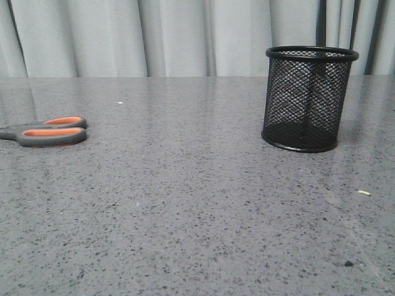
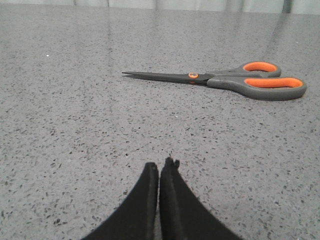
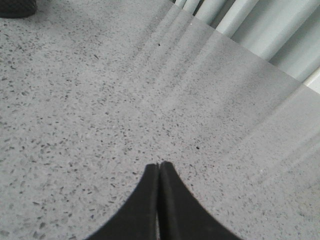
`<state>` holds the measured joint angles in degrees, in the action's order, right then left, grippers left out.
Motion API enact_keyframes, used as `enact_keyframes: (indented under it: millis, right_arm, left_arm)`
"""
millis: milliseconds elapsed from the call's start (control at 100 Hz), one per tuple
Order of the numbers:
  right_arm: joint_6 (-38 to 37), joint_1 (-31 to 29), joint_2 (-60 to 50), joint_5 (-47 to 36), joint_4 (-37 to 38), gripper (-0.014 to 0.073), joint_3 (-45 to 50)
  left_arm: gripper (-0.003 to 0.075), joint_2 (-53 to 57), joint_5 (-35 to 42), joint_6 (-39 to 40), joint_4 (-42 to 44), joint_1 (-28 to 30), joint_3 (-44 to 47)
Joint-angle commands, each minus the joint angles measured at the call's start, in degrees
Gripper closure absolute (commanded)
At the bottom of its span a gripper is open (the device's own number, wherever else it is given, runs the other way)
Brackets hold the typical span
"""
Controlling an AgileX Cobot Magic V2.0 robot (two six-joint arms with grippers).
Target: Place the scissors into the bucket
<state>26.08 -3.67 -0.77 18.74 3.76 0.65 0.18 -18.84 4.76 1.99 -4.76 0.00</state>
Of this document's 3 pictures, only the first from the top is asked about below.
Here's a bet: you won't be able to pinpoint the grey curtain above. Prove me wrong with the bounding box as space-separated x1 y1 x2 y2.
1 1 394 78

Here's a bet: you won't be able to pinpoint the grey orange-handled scissors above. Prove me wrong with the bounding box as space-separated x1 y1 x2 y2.
1 116 88 147

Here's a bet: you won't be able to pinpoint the black mesh pen bucket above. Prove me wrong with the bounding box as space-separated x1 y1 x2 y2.
261 46 359 153

